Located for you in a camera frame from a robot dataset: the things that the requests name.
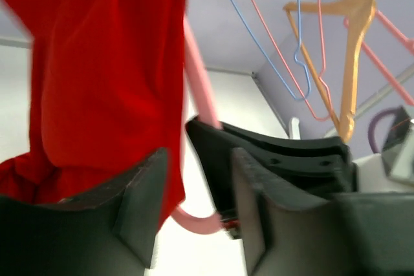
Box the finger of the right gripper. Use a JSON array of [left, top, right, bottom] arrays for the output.
[[222, 122, 343, 150], [186, 118, 356, 218]]

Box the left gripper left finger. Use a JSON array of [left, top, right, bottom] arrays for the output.
[[58, 148, 168, 268]]

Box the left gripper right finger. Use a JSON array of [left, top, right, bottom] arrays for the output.
[[232, 148, 336, 275]]

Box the red t shirt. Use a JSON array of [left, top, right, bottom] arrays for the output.
[[1, 0, 186, 221]]

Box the thick pink plastic hanger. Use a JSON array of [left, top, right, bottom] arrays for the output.
[[171, 16, 223, 235]]

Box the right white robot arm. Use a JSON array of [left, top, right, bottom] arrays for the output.
[[185, 118, 413, 221]]

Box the orange wooden hanger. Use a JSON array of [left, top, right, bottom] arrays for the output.
[[283, 0, 376, 142]]

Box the white clothes rack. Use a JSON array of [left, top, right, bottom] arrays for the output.
[[287, 0, 414, 141]]

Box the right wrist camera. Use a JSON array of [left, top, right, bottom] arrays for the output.
[[381, 105, 413, 186]]

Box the blue wire hanger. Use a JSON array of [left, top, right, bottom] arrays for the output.
[[230, 0, 311, 101]]

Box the thin pink wire hanger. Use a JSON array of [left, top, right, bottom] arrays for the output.
[[242, 0, 356, 122]]

